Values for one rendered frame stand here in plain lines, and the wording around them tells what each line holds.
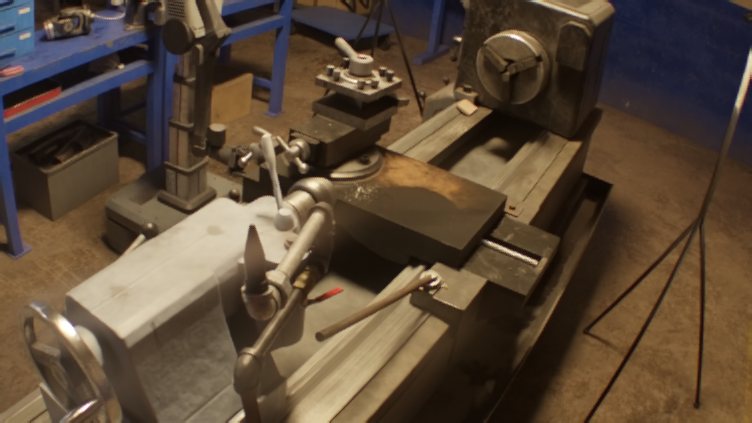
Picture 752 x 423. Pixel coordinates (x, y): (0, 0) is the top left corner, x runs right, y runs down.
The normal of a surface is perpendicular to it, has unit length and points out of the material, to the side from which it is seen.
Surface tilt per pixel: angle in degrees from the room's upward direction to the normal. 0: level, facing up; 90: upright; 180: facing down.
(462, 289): 0
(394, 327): 0
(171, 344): 76
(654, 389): 0
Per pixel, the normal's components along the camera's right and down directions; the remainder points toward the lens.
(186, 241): 0.11, -0.86
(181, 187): -0.46, 0.40
